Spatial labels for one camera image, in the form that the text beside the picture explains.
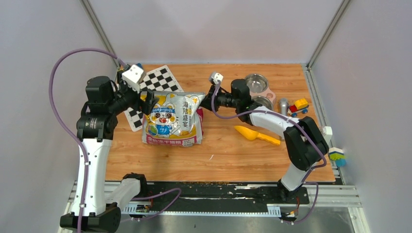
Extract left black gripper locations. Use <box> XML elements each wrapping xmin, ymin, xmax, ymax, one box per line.
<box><xmin>107</xmin><ymin>70</ymin><xmax>158</xmax><ymax>115</ymax></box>

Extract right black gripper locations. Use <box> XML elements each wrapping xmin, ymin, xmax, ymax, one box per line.
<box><xmin>198</xmin><ymin>84</ymin><xmax>240</xmax><ymax>113</ymax></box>

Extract pet food bag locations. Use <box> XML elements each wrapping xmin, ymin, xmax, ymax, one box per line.
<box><xmin>142</xmin><ymin>91</ymin><xmax>206</xmax><ymax>147</ymax></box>

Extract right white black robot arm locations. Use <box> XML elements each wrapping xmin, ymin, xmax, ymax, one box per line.
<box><xmin>201</xmin><ymin>78</ymin><xmax>329</xmax><ymax>203</ymax></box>

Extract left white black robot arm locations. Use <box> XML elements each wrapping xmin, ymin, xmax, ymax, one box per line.
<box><xmin>60</xmin><ymin>76</ymin><xmax>159</xmax><ymax>233</ymax></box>

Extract pink double pet bowl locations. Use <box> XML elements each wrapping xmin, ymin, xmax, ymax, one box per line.
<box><xmin>244</xmin><ymin>73</ymin><xmax>276</xmax><ymax>110</ymax></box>

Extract checkerboard calibration board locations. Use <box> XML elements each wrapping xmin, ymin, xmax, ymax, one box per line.
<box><xmin>124</xmin><ymin>65</ymin><xmax>184</xmax><ymax>132</ymax></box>

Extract yellow plastic scoop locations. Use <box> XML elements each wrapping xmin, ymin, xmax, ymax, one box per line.
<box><xmin>234</xmin><ymin>126</ymin><xmax>281</xmax><ymax>145</ymax></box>

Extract silver metal cylinder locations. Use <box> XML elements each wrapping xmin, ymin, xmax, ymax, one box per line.
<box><xmin>279</xmin><ymin>98</ymin><xmax>289</xmax><ymax>116</ymax></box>

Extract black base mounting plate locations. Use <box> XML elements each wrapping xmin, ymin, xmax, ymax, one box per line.
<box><xmin>138</xmin><ymin>182</ymin><xmax>309</xmax><ymax>213</ymax></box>

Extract toy block car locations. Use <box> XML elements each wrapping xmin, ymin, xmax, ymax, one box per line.
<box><xmin>288</xmin><ymin>98</ymin><xmax>309</xmax><ymax>117</ymax></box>

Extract white wedge holder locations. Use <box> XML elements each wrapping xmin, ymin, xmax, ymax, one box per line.
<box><xmin>320</xmin><ymin>126</ymin><xmax>333</xmax><ymax>147</ymax></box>

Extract stacked coloured toy blocks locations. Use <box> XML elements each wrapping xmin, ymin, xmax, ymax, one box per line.
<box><xmin>328</xmin><ymin>147</ymin><xmax>346</xmax><ymax>167</ymax></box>

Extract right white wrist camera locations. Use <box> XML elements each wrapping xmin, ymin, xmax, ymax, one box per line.
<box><xmin>208</xmin><ymin>72</ymin><xmax>223</xmax><ymax>84</ymax></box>

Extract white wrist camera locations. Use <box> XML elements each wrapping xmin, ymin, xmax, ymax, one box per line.
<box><xmin>121</xmin><ymin>65</ymin><xmax>145</xmax><ymax>94</ymax></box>
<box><xmin>208</xmin><ymin>72</ymin><xmax>223</xmax><ymax>84</ymax></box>

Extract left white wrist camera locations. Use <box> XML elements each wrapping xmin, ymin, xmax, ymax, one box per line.
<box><xmin>121</xmin><ymin>65</ymin><xmax>145</xmax><ymax>94</ymax></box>

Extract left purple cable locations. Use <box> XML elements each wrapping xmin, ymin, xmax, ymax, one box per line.
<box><xmin>48</xmin><ymin>48</ymin><xmax>182</xmax><ymax>233</ymax></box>

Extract purple cable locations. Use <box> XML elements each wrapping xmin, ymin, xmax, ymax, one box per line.
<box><xmin>210</xmin><ymin>80</ymin><xmax>329</xmax><ymax>225</ymax></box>
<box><xmin>48</xmin><ymin>48</ymin><xmax>182</xmax><ymax>233</ymax></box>

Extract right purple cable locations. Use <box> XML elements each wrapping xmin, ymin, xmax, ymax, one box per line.
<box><xmin>210</xmin><ymin>80</ymin><xmax>329</xmax><ymax>225</ymax></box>

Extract aluminium rail frame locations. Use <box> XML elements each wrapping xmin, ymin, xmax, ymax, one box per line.
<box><xmin>58</xmin><ymin>180</ymin><xmax>371</xmax><ymax>233</ymax></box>

